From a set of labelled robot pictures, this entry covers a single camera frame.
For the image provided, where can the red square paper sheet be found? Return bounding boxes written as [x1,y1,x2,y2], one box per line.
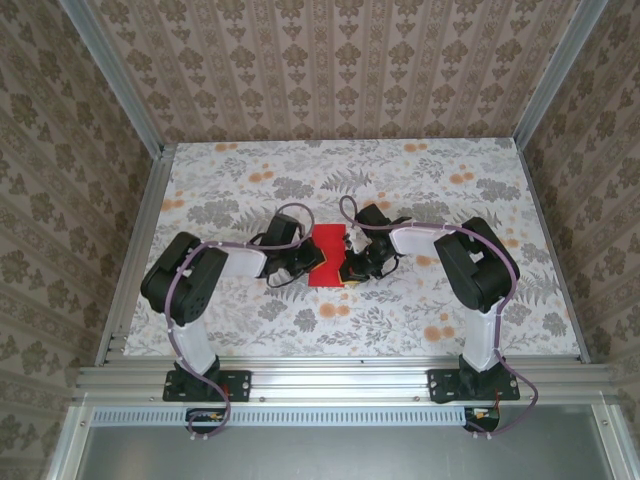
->
[307,224,350,288]

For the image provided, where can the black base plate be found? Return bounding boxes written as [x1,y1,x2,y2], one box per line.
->
[427,368,521,404]
[163,368,252,403]

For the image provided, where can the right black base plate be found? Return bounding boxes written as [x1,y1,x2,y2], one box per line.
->
[427,368,521,404]

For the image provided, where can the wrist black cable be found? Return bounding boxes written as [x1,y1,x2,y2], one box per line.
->
[372,252,407,281]
[263,262,302,290]

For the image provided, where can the right black connector board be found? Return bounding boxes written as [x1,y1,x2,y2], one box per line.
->
[462,405,502,435]

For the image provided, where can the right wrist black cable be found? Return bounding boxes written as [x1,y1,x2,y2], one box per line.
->
[372,252,407,281]

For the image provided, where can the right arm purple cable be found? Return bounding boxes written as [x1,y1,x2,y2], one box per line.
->
[338,194,541,441]

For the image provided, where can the aluminium frame post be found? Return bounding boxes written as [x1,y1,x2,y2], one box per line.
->
[512,0,609,146]
[59,0,166,156]

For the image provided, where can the left black connector board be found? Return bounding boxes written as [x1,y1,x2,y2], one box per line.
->
[185,407,232,435]

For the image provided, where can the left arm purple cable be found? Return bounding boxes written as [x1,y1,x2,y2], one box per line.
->
[167,202,317,441]

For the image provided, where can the left aluminium frame post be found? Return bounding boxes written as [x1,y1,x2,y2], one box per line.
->
[59,0,166,156]

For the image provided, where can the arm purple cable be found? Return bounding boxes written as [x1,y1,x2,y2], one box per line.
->
[167,202,317,441]
[338,194,541,441]

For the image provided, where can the black connector board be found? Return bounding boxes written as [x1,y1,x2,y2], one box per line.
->
[462,405,502,435]
[185,407,232,435]

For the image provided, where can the aluminium mounting rail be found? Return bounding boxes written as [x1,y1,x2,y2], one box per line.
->
[72,355,621,404]

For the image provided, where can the aluminium side rail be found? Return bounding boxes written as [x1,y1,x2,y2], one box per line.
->
[514,139,594,364]
[94,144,176,366]

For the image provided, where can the slotted grey cable duct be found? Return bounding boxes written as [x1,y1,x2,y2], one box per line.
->
[92,405,469,426]

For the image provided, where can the grey sheet metal panel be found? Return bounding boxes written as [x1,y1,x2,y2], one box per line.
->
[47,404,634,480]

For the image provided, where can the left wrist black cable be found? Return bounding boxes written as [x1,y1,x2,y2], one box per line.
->
[263,262,302,290]

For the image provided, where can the floral patterned table cover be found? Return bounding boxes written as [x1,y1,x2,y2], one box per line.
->
[122,138,584,359]

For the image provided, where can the right aluminium side rail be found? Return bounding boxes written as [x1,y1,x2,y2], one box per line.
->
[514,139,594,364]

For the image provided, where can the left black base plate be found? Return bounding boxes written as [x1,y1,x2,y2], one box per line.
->
[163,368,252,403]

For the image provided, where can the right aluminium frame post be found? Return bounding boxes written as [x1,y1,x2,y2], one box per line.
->
[512,0,609,146]

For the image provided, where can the left aluminium side rail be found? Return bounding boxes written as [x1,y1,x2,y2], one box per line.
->
[94,144,176,366]

